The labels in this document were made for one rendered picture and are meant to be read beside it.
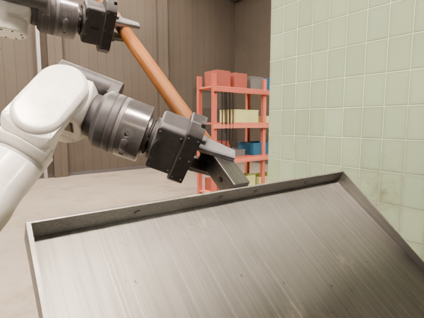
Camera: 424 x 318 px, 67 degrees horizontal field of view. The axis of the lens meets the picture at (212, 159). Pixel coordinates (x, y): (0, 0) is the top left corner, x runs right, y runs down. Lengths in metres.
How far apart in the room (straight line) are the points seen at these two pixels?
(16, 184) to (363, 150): 1.52
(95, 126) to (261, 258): 0.28
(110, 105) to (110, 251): 0.20
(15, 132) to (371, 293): 0.51
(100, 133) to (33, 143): 0.08
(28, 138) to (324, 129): 1.57
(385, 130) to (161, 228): 1.40
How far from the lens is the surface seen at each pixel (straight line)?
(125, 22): 0.82
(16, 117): 0.45
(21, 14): 0.78
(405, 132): 1.64
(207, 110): 9.92
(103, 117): 0.46
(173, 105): 0.59
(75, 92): 0.46
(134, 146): 0.46
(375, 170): 1.71
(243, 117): 4.97
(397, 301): 0.56
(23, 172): 0.46
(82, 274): 0.35
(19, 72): 8.26
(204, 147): 0.48
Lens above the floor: 1.28
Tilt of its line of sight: 7 degrees down
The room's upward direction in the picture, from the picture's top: straight up
